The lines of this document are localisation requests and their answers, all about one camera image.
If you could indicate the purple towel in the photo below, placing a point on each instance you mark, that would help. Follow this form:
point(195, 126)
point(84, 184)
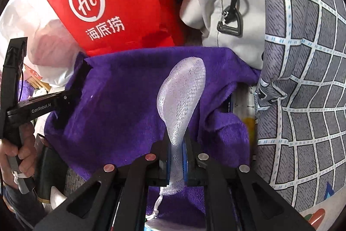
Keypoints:
point(121, 112)

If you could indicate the white plastic bag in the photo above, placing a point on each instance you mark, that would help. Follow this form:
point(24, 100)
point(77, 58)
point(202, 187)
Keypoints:
point(40, 38)

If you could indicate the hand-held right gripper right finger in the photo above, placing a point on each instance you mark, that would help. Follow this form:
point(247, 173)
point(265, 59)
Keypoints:
point(185, 163)

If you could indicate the grey checked cloth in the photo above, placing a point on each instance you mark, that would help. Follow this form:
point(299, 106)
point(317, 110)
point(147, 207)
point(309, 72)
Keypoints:
point(305, 57)

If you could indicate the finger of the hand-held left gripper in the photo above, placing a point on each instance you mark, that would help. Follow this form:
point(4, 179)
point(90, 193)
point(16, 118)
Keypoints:
point(60, 118)
point(78, 82)

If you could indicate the person's left forearm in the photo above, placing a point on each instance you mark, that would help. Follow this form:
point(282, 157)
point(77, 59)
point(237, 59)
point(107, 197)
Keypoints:
point(23, 206)

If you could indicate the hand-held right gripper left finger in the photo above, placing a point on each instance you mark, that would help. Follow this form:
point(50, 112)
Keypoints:
point(167, 162)

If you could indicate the fruit printed tablecloth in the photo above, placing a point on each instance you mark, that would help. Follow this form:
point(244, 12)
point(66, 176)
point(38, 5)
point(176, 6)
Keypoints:
point(323, 205)

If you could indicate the white mesh bath net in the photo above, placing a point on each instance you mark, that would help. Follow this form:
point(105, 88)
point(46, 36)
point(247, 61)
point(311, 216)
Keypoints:
point(181, 98)

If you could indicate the person's left hand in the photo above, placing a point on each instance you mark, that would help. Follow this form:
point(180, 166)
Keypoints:
point(25, 151)

